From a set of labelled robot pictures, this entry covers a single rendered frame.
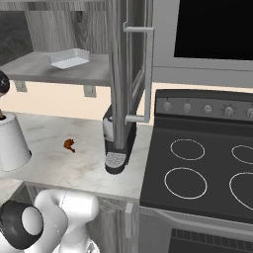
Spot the black coffee machine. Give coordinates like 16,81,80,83
102,104,138,176

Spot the grey stove knob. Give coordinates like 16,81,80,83
202,104,213,116
182,102,193,114
222,104,236,118
244,106,253,121
162,101,173,113

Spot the grey base cabinet handle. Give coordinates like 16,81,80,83
124,202,134,240

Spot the grey wood base cabinet door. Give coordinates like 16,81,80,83
86,197,141,253

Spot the grey oven door handle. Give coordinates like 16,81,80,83
153,208,253,239

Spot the clear white tupperware container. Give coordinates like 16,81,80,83
46,47,91,70

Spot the grey wood wall cabinet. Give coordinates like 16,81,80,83
0,0,113,88

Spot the grey microwave oven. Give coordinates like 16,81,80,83
152,0,253,89

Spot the white utensil pot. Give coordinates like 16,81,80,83
0,112,33,173

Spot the white wall outlet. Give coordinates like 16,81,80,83
82,84,98,99
14,80,29,93

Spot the black stove with hob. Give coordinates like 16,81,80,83
139,88,253,253

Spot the grey bar door handle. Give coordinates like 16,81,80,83
123,21,156,125

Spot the black round utensil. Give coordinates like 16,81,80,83
0,70,11,100

